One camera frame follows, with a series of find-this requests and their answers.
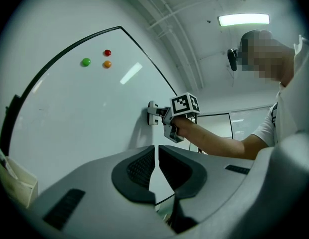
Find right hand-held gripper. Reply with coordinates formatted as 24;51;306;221
154;91;201;144

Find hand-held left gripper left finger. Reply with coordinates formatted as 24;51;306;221
29;145;175;239

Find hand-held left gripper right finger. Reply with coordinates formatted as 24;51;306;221
158;145;256;224

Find white eraser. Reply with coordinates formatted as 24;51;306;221
147;100;160;126

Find black-framed whiteboard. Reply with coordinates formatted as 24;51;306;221
0;25;179;206

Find person's right forearm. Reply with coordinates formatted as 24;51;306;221
172;116;270;159

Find black-framed glass panel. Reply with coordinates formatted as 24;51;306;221
197;112;233;139

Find window with white blinds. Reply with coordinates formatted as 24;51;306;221
230;106;273;141

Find white ceiling pipes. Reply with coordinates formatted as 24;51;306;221
142;0;220;91

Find beige cardboard box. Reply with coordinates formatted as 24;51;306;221
0;149;38;209

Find white t-shirt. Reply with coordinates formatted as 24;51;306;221
251;34;309;149

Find person's head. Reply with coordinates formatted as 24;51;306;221
239;29;296;87

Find rectangular ceiling light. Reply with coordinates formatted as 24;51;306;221
217;13;270;27

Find dark shoulder strap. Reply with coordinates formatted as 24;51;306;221
271;102;279;144

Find black head-worn camera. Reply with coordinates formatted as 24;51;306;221
227;48;239;72

